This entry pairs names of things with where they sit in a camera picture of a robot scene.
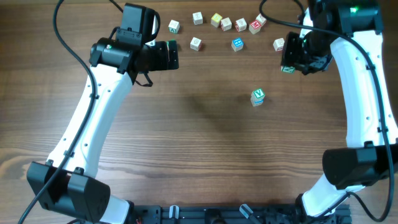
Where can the red letter M block left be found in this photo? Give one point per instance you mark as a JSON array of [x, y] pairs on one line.
[[195, 44]]

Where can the red top M block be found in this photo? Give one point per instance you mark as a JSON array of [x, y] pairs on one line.
[[254, 27]]

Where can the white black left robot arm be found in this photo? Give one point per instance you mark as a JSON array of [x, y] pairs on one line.
[[66, 183]]

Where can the blue top wooden block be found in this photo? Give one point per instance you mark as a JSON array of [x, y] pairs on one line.
[[237, 44]]

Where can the red letter Y block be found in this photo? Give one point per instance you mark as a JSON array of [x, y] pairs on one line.
[[279, 44]]

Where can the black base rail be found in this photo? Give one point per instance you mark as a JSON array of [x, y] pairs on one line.
[[278, 214]]

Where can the green letter Z block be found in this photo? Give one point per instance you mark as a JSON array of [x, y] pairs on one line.
[[258, 94]]

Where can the blue X base block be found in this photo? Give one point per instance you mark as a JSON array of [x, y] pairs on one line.
[[256, 102]]

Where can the plain wooden block left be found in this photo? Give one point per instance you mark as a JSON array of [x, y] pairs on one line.
[[197, 18]]

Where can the green letter A block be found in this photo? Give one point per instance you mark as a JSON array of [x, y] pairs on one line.
[[174, 26]]

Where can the red edge picture block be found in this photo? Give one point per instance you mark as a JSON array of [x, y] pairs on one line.
[[241, 25]]

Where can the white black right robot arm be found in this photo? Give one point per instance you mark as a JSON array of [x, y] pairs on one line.
[[349, 33]]

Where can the red side picture block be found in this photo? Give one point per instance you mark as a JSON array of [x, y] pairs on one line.
[[226, 24]]

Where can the yellow top wooden block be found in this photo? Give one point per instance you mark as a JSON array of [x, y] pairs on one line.
[[216, 19]]

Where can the red number block far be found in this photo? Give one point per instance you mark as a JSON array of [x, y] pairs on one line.
[[262, 20]]

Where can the green letter I block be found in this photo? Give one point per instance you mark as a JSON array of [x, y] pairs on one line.
[[287, 69]]

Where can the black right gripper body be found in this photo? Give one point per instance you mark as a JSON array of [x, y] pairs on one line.
[[288, 50]]

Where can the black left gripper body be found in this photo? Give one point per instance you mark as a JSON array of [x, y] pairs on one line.
[[171, 55]]

